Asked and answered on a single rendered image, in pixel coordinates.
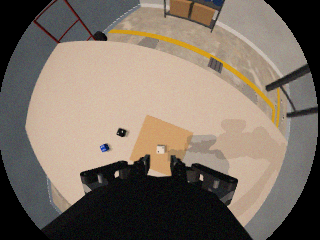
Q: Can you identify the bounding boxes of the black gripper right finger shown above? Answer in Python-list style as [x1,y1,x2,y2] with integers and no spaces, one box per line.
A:
[168,155,238,206]

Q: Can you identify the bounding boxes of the tan flat mat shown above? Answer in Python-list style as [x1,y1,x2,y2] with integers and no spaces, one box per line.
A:
[129,115,193,176]

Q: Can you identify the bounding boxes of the blue die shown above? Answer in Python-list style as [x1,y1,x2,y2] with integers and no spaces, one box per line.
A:
[100,144,110,152]

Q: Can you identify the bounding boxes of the black die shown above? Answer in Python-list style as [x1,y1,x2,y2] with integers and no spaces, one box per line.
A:
[117,128,127,137]

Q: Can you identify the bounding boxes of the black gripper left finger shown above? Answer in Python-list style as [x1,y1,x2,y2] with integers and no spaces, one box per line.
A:
[80,154,150,194]

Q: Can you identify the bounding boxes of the white die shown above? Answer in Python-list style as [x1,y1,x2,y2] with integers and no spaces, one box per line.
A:
[157,145,165,154]

